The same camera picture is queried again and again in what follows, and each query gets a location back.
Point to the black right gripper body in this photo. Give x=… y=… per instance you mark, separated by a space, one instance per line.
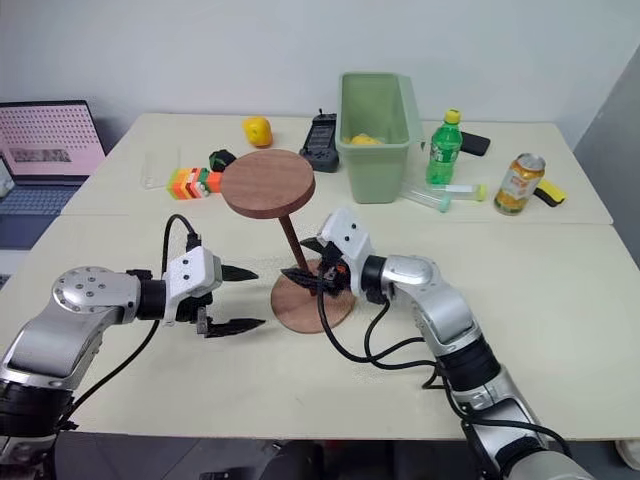
x=332 y=272

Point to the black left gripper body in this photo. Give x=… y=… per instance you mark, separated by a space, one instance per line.
x=192 y=309

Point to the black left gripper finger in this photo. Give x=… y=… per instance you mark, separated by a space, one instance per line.
x=235 y=327
x=240 y=274

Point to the wooden pole with round disc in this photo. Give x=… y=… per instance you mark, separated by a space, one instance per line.
x=267 y=185

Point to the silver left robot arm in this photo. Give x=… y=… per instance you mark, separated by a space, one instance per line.
x=75 y=300

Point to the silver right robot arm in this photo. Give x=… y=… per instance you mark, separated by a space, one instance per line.
x=435 y=295

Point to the round wooden base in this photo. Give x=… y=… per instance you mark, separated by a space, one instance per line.
x=300 y=312

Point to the clear acrylic stand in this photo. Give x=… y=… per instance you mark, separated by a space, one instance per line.
x=152 y=172

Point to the white round object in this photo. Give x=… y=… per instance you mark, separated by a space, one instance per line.
x=629 y=452

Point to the green plastic bin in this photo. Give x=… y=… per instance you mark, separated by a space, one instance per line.
x=375 y=170

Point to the colourful stacked blocks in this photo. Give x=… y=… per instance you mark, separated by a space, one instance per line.
x=192 y=184

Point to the black handheld device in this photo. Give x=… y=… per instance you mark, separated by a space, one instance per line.
x=321 y=142

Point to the black and green small object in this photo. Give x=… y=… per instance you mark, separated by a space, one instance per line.
x=221 y=160

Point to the yellow object in bin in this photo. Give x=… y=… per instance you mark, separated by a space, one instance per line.
x=365 y=140

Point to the clear tube with green cap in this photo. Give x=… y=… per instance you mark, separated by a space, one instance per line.
x=462 y=191
x=422 y=195

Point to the yellow rounded toy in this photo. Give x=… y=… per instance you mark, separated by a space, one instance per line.
x=257 y=131

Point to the green soda bottle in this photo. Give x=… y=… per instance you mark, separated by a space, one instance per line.
x=442 y=150

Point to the black phone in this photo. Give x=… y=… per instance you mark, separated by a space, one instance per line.
x=476 y=143

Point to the orange drink can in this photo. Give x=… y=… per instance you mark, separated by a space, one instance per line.
x=517 y=187

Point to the open laptop computer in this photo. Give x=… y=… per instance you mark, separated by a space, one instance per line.
x=45 y=135

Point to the yellow and black tool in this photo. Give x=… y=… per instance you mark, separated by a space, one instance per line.
x=550 y=192

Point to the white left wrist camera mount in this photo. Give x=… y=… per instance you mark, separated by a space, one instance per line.
x=192 y=272

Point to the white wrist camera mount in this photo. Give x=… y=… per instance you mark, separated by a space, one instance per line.
x=350 y=240
x=192 y=272

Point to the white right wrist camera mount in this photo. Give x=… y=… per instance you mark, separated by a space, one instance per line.
x=350 y=240

